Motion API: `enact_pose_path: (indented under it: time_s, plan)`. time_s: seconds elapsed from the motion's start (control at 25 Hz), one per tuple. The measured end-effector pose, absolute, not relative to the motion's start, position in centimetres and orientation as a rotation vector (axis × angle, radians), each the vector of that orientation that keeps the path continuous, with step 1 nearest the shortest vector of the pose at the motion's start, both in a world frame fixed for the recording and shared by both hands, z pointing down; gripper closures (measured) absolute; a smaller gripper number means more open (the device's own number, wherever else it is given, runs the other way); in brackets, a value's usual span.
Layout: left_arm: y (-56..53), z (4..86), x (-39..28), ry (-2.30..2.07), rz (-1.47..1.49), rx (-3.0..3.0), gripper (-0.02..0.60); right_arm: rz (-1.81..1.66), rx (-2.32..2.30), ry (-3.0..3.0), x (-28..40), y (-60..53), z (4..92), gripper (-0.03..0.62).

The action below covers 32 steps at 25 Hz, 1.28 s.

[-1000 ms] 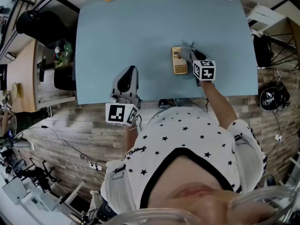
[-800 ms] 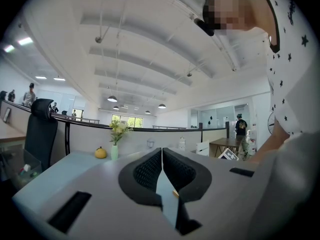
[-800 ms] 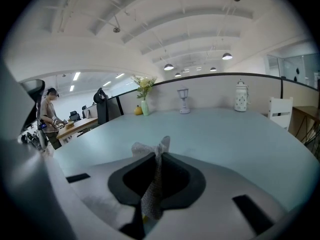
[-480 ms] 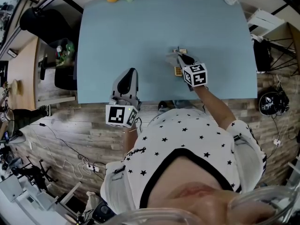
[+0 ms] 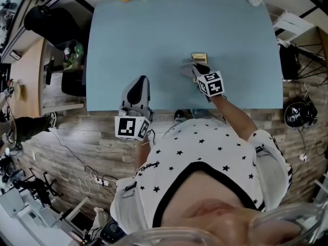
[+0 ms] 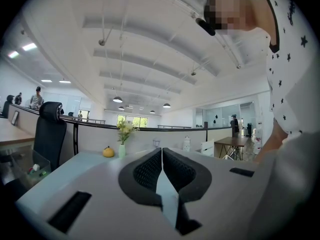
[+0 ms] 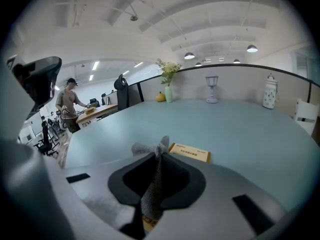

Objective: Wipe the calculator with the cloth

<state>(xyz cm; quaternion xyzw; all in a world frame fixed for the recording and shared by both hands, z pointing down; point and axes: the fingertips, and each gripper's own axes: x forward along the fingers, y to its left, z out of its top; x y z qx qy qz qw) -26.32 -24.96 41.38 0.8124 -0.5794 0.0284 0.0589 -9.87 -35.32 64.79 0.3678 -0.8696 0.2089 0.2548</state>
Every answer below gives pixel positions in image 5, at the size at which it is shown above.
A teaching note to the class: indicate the beige calculator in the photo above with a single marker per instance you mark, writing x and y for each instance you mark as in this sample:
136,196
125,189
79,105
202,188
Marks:
199,58

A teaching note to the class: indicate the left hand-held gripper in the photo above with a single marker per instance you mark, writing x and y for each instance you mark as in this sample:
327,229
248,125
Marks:
128,127

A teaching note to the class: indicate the person's right forearm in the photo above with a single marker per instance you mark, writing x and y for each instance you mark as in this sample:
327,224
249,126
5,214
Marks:
230,114

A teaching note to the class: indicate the white chair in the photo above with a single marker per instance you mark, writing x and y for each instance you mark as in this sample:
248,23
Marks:
292,24

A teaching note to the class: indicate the small framed card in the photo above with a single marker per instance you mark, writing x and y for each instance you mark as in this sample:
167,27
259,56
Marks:
16,55

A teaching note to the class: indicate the black bag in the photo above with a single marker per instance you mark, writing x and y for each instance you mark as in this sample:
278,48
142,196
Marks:
289,60

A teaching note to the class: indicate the black helmet with white print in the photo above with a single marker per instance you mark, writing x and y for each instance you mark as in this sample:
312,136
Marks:
294,115

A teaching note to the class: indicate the grey cloth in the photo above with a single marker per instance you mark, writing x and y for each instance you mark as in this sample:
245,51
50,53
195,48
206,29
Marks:
187,70

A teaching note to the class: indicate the tan woven hat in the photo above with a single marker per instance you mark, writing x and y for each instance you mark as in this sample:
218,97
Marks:
20,91

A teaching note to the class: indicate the brown table with black legs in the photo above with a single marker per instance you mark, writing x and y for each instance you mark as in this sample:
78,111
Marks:
323,42

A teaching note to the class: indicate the white star-print shirt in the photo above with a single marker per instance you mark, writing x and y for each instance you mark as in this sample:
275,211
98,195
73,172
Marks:
200,145

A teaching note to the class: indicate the black office chair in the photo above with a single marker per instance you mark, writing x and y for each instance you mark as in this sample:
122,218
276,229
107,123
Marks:
51,27

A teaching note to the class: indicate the white power strip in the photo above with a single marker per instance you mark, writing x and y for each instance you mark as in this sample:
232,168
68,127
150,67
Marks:
303,157
102,182

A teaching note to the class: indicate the grey device with round face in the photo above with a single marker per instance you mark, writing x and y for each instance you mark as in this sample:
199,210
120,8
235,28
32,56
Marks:
112,229

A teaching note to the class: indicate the black folding stand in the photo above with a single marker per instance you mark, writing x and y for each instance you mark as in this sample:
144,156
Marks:
41,188

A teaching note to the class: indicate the light wooden desk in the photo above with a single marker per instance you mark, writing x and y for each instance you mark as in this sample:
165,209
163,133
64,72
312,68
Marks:
28,68

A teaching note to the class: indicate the person's left black shoe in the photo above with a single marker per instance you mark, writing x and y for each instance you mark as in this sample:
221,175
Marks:
179,114

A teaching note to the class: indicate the clear eyeglasses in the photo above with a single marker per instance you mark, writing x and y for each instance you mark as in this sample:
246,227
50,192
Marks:
166,233

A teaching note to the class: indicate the person's left forearm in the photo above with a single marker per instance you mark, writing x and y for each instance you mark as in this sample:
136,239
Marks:
142,158

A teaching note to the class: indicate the person's grey trousers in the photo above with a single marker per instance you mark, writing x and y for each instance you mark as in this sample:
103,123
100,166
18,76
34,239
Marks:
201,113

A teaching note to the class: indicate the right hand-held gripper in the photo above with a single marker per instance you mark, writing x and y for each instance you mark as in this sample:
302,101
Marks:
211,83

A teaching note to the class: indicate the dark bin with colourful items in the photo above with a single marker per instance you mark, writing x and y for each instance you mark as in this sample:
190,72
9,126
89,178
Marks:
70,56

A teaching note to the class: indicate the person's neck and face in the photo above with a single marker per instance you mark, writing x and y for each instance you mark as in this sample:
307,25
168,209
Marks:
217,211

